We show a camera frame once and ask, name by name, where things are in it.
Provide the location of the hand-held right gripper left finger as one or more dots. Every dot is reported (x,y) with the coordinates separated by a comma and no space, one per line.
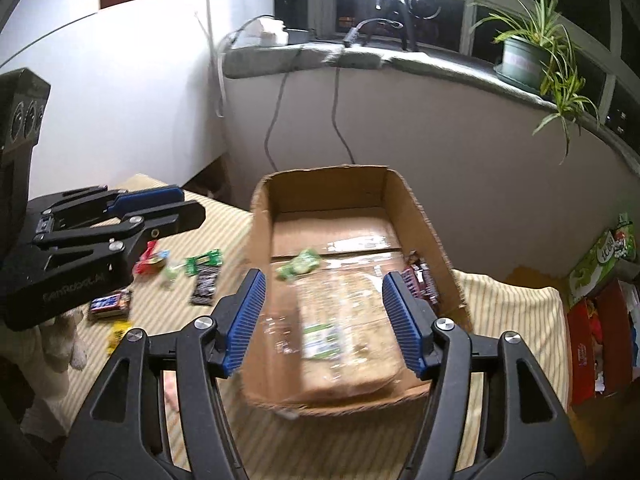
(247,315)

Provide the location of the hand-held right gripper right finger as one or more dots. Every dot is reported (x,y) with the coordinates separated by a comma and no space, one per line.
(400,315)

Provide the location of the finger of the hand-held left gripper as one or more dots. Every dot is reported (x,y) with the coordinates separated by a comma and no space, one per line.
(145,200)
(170,220)

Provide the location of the red clear pastry packet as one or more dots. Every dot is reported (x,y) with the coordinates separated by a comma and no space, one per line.
(147,260)

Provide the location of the brown blue candy bar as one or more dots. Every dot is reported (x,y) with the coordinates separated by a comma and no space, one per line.
(110,304)

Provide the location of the cardboard box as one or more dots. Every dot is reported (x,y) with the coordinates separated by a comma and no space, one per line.
(410,210)

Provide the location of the dark red candy bar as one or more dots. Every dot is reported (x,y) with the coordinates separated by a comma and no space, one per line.
(425,277)

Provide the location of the black snack packet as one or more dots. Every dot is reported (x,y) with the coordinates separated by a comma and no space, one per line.
(205,285)

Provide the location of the small pale green candy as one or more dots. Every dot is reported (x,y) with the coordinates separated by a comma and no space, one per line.
(171,272)

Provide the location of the clear bag of brown bread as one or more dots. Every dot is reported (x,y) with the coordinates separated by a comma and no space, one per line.
(350,360)

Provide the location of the light green snack packet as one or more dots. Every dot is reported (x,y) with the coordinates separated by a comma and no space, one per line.
(300,262)

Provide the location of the striped beige cloth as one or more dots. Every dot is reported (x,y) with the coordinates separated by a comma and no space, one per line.
(500,305)

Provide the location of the yellow snack packet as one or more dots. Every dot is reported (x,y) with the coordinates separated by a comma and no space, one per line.
(119,332)

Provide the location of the red box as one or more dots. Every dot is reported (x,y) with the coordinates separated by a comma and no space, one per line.
(580,355)

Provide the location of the green carton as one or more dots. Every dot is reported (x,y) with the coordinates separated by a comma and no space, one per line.
(595,265)

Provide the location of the white power adapter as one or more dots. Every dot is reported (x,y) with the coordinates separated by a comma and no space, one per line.
(272,31)

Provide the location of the green plant pot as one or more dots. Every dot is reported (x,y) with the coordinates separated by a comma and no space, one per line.
(522,62)

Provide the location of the black tripod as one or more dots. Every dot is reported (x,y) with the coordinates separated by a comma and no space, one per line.
(405,15)

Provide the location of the spider plant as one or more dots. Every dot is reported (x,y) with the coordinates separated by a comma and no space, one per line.
(537,25)

